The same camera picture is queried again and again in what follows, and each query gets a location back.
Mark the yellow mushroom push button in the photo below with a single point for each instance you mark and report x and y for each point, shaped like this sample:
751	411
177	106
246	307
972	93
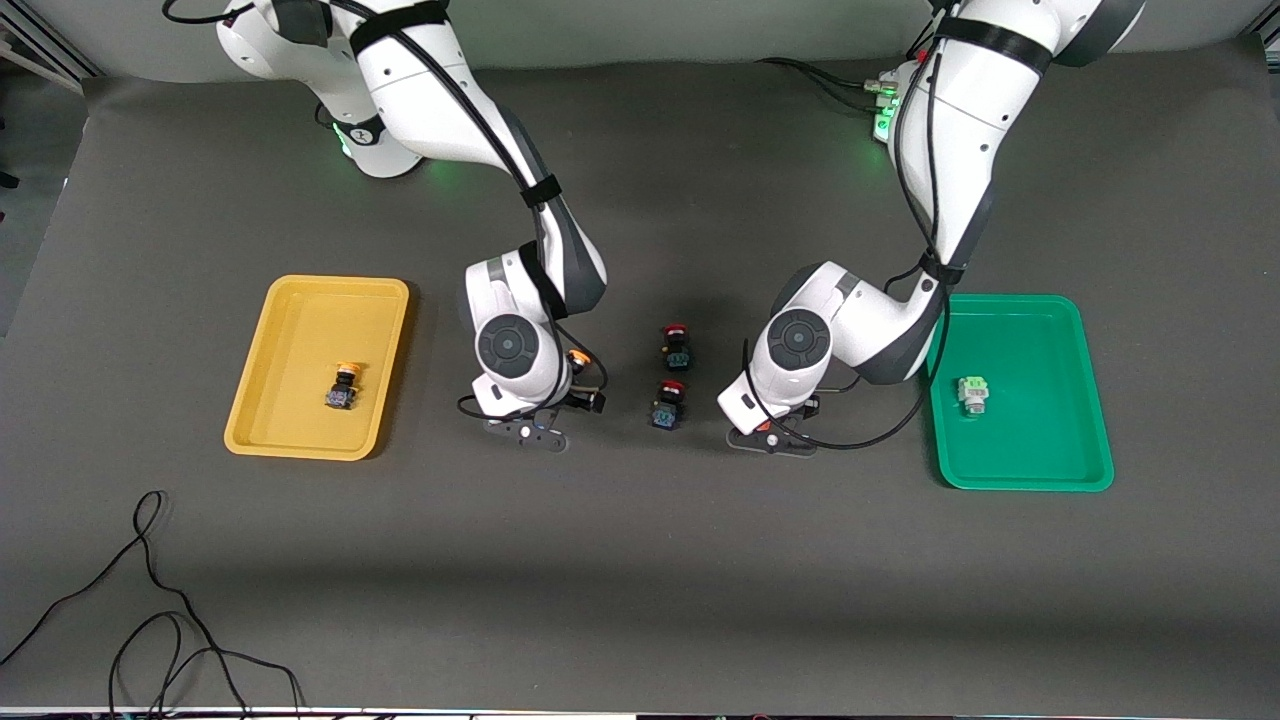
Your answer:
342	392
578	356

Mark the red mushroom push button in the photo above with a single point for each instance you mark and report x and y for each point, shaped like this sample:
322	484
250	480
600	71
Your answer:
676	350
667	408

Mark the green plastic tray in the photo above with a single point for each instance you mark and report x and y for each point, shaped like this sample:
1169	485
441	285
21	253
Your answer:
1030	400

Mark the yellow plastic tray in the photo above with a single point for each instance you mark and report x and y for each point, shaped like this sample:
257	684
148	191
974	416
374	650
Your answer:
300	370

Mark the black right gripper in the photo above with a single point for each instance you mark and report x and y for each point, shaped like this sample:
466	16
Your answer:
588	399

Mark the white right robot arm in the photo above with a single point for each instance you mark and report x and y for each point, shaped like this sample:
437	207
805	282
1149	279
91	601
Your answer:
420	90

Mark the green push button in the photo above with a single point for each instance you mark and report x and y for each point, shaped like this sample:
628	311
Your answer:
973	394

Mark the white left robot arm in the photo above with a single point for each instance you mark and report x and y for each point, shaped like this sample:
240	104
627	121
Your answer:
960	130

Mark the aluminium frame profile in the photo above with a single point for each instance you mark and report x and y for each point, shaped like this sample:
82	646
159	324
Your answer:
40	45

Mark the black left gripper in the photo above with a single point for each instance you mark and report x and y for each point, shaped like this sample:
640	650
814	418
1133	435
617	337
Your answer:
808	406

